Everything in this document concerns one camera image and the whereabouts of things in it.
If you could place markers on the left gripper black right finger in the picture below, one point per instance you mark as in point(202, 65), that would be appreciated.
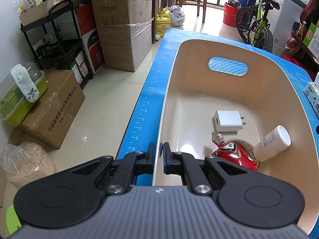
point(246, 196)

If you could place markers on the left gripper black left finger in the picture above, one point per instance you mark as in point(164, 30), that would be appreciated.
point(70, 197)

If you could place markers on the white pill bottle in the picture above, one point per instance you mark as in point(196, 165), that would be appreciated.
point(272, 144)

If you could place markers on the white power adapter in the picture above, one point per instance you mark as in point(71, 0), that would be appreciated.
point(228, 121)

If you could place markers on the beige plastic storage basket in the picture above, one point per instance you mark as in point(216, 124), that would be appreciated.
point(199, 79)

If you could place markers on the bag of grain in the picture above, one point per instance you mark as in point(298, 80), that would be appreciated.
point(26, 163)

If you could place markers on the brown cardboard box on floor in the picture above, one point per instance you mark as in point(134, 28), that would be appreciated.
point(51, 117)

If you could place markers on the blue silicone table mat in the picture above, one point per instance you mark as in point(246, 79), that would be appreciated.
point(152, 97)

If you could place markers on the green plastic container clear lid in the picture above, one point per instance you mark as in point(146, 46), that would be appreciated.
point(14, 105)

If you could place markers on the tissue box with pattern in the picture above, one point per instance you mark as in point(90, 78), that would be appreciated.
point(312, 93)

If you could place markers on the white rolled towel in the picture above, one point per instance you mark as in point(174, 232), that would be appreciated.
point(25, 83)

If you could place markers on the black metal shelf rack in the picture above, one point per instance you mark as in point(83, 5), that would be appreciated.
point(56, 44)

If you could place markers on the red white appliance box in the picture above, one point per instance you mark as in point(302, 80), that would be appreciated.
point(90, 37)

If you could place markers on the large wrapped cardboard box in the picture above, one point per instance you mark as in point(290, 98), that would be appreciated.
point(124, 46)

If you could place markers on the green black bicycle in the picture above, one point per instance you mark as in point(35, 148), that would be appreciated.
point(253, 25)

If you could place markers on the white chest freezer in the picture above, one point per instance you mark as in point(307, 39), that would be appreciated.
point(282, 21)

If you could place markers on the red bucket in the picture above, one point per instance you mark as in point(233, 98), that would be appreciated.
point(229, 17)

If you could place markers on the open cardboard box on shelf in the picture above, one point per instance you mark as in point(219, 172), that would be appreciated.
point(37, 12)

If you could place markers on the yellow detergent jug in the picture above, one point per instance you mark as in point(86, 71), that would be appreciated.
point(163, 22)

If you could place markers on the white plastic bag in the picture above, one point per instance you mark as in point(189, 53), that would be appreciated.
point(177, 16)

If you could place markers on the upper cardboard box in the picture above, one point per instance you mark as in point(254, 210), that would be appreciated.
point(121, 12)

